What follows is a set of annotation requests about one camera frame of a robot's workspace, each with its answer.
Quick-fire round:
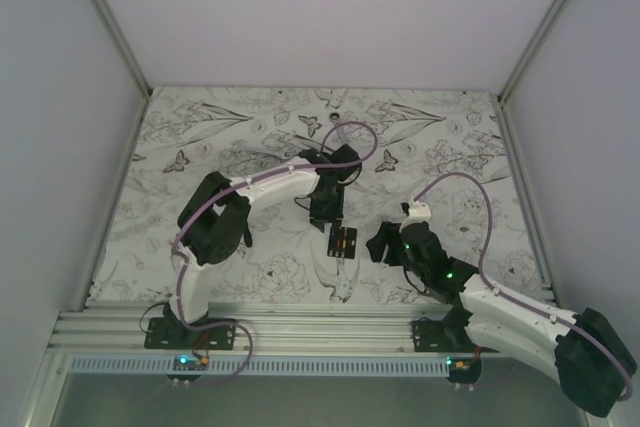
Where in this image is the black fuse box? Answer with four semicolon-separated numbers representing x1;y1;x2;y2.
327;223;358;260

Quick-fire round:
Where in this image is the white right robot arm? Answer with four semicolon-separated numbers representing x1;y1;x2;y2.
366;221;638;418

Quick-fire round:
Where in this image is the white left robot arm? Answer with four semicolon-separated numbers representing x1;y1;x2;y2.
167;145;362;349

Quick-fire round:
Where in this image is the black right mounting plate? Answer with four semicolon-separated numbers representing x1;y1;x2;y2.
411;318;476;353

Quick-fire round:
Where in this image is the black mounting plate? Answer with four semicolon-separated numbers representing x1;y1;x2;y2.
411;318;476;353
144;317;236;351

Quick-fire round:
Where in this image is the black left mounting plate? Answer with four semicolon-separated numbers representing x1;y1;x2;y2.
144;317;236;351

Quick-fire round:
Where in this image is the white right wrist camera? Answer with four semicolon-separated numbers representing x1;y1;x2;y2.
401;200;432;222

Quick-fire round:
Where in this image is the black handled screwdriver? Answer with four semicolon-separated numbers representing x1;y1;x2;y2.
244;231;253;248

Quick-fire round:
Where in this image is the white slotted cable duct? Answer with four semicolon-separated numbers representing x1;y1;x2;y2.
69;354;454;378

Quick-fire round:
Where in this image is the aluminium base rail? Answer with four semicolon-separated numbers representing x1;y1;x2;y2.
48;302;450;356

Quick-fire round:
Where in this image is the aluminium frame post left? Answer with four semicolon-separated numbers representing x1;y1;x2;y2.
62;0;152;98

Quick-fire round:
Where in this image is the aluminium frame post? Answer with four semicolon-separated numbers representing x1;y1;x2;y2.
497;0;571;109
62;0;152;98

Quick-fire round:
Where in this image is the aluminium frame post right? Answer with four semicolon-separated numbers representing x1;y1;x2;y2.
497;0;571;109

